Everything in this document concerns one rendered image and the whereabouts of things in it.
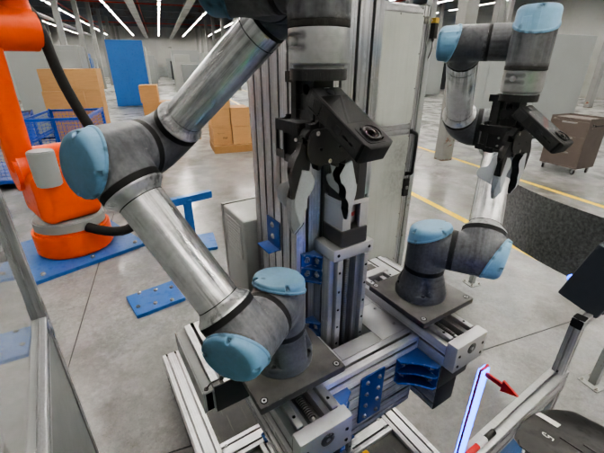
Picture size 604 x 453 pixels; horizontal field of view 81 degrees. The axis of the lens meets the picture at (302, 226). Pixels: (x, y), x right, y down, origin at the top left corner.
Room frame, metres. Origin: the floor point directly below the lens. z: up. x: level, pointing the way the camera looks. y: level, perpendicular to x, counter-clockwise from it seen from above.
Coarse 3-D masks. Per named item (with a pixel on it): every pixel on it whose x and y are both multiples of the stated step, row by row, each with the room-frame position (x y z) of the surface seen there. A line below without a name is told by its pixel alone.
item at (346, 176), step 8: (336, 168) 0.48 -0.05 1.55; (344, 168) 0.47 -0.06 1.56; (352, 168) 0.48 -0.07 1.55; (328, 176) 0.52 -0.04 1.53; (336, 176) 0.48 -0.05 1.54; (344, 176) 0.47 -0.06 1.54; (352, 176) 0.48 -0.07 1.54; (336, 184) 0.51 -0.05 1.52; (344, 184) 0.47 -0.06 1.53; (352, 184) 0.48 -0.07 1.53; (344, 192) 0.48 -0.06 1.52; (352, 192) 0.48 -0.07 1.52; (344, 200) 0.48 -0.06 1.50; (352, 200) 0.48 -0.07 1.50; (344, 208) 0.49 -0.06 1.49; (344, 216) 0.49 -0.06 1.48
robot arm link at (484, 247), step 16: (480, 112) 1.13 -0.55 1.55; (480, 192) 0.96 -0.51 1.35; (480, 208) 0.93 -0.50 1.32; (496, 208) 0.91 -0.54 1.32; (464, 224) 0.92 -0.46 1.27; (480, 224) 0.87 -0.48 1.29; (496, 224) 0.87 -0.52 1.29; (464, 240) 0.85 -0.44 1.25; (480, 240) 0.84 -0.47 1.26; (496, 240) 0.83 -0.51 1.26; (464, 256) 0.82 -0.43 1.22; (480, 256) 0.81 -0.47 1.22; (496, 256) 0.80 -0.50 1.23; (464, 272) 0.83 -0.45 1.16; (480, 272) 0.81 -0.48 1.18; (496, 272) 0.79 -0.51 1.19
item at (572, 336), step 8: (584, 320) 0.76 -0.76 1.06; (568, 328) 0.78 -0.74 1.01; (584, 328) 0.77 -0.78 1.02; (568, 336) 0.77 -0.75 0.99; (576, 336) 0.76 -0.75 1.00; (568, 344) 0.77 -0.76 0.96; (576, 344) 0.76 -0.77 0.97; (560, 352) 0.77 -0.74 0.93; (568, 352) 0.76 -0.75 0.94; (560, 360) 0.77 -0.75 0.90; (568, 360) 0.75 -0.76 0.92; (552, 368) 0.78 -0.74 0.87; (560, 368) 0.76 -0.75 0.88
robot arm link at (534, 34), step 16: (528, 16) 0.73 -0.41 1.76; (544, 16) 0.72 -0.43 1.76; (560, 16) 0.73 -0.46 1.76; (512, 32) 0.76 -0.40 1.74; (528, 32) 0.73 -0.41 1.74; (544, 32) 0.72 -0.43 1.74; (512, 48) 0.75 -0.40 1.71; (528, 48) 0.73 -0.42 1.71; (544, 48) 0.72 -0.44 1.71; (512, 64) 0.74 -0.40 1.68; (528, 64) 0.72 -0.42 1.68; (544, 64) 0.72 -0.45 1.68
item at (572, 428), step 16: (560, 416) 0.40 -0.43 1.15; (576, 416) 0.41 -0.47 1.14; (528, 432) 0.35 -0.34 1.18; (560, 432) 0.36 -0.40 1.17; (576, 432) 0.36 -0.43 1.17; (592, 432) 0.37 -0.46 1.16; (528, 448) 0.32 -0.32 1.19; (544, 448) 0.33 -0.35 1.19; (560, 448) 0.33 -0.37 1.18; (576, 448) 0.33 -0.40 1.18; (592, 448) 0.33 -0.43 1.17
